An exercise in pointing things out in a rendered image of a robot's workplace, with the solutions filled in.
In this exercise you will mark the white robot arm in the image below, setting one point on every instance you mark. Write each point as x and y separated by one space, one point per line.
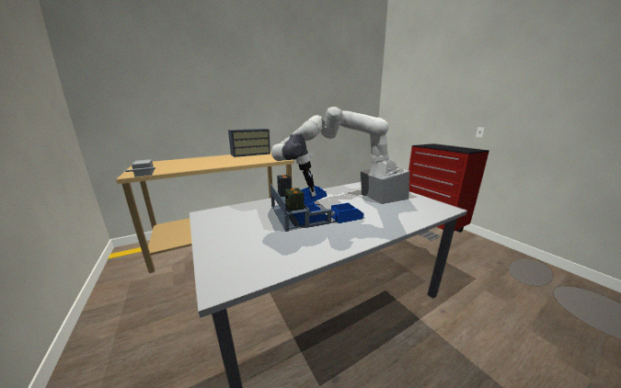
295 148

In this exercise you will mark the olive green case with orange latches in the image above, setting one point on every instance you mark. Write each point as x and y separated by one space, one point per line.
294 199

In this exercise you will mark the grey shelf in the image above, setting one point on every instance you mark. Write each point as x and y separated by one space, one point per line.
287 218

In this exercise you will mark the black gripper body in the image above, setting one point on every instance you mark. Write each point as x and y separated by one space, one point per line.
305 167

